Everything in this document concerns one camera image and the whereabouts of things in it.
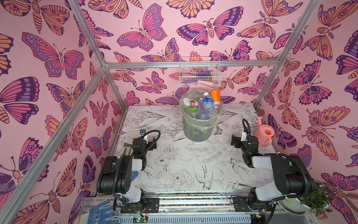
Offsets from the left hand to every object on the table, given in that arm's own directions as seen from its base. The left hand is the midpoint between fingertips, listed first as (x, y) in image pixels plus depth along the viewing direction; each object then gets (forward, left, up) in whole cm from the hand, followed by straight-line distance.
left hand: (148, 136), depth 95 cm
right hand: (0, -63, +1) cm, 63 cm away
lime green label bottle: (+6, -30, +18) cm, 35 cm away
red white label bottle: (+11, -27, +21) cm, 36 cm away
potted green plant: (-39, -84, +10) cm, 93 cm away
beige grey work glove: (+6, +13, -6) cm, 16 cm away
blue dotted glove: (-24, +7, -7) cm, 26 cm away
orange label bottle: (+13, -43, +25) cm, 52 cm away
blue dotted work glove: (-44, +20, -6) cm, 49 cm away
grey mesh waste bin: (+6, -34, +19) cm, 39 cm away
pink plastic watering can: (-1, -76, +5) cm, 76 cm away
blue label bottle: (+7, -39, +21) cm, 45 cm away
